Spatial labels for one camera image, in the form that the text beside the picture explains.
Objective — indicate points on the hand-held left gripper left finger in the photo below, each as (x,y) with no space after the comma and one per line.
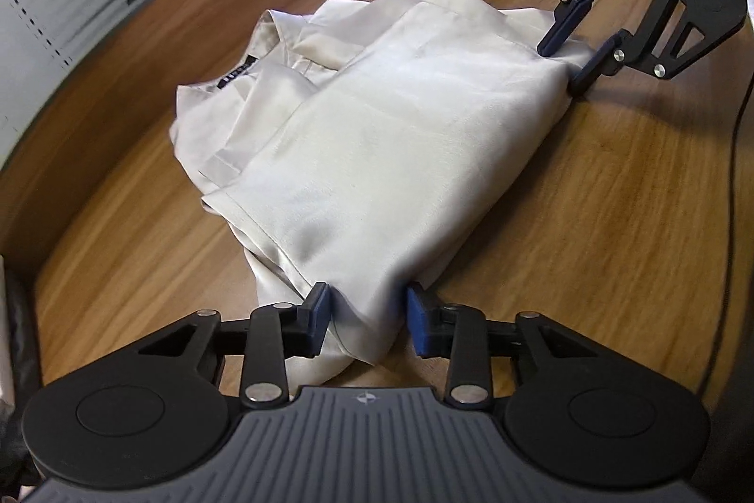
(318,317)

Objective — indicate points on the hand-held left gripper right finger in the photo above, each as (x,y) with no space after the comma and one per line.
(417,320)

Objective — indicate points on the cream satin shirt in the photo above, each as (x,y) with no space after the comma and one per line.
(383,126)

